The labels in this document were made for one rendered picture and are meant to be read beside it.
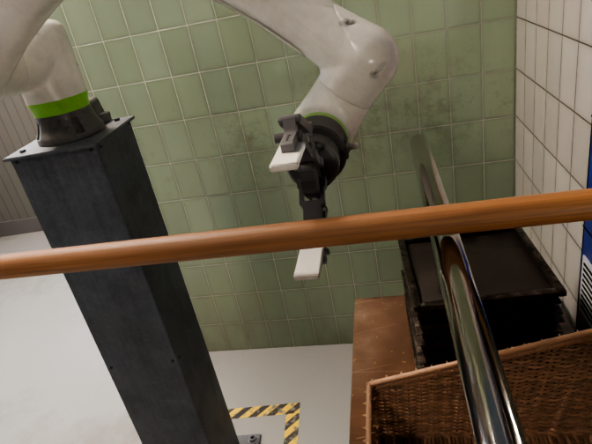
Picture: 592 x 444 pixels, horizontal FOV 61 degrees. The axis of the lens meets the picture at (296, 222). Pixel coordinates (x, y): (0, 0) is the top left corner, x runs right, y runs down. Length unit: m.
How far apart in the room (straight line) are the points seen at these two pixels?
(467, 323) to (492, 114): 1.40
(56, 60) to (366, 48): 0.67
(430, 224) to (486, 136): 1.31
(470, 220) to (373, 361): 0.80
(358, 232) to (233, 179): 1.39
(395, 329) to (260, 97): 0.89
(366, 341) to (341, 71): 0.74
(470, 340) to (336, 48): 0.53
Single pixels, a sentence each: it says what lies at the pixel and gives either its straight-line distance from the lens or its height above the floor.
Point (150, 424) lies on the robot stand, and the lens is 1.59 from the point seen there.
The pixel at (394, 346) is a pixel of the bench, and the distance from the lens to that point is 1.29.
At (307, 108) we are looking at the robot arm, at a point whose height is 1.24.
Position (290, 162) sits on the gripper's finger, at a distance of 0.52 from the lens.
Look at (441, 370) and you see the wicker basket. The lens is 0.97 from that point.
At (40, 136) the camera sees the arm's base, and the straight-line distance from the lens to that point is 1.24.
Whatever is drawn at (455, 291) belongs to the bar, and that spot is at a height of 1.17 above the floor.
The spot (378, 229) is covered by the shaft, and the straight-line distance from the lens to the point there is 0.50.
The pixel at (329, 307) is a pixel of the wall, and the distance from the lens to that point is 2.10.
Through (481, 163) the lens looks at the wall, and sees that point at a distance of 1.82.
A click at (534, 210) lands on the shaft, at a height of 1.20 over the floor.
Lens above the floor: 1.43
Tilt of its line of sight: 26 degrees down
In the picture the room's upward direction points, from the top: 12 degrees counter-clockwise
